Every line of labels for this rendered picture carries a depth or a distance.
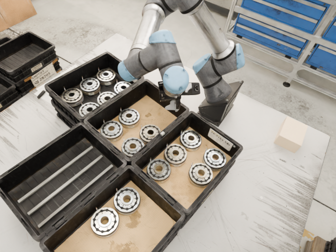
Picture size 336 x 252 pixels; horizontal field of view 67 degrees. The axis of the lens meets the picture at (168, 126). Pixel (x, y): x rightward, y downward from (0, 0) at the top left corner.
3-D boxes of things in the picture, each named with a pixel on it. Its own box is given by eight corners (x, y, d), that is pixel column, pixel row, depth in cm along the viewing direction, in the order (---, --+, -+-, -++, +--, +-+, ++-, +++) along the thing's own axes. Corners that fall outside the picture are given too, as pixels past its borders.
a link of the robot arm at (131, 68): (141, -6, 111) (108, 69, 82) (160, -21, 104) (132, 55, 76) (157, 15, 117) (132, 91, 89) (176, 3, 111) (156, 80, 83)
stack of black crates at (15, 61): (45, 73, 236) (28, 30, 200) (69, 87, 228) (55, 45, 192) (7, 98, 214) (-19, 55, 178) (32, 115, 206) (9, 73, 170)
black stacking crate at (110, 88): (109, 67, 150) (107, 51, 141) (145, 93, 140) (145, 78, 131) (50, 102, 130) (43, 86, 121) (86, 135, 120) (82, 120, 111)
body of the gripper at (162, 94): (157, 83, 99) (157, 77, 87) (179, 80, 100) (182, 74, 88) (160, 102, 99) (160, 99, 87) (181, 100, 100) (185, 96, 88)
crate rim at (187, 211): (190, 112, 122) (191, 109, 120) (243, 150, 111) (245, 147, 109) (129, 165, 102) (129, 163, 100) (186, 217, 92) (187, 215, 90)
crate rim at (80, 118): (107, 54, 143) (107, 50, 141) (145, 81, 132) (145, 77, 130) (43, 88, 123) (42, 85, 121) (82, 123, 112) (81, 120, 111)
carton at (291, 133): (281, 124, 150) (287, 116, 144) (301, 133, 147) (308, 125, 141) (273, 142, 141) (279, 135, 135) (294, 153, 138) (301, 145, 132)
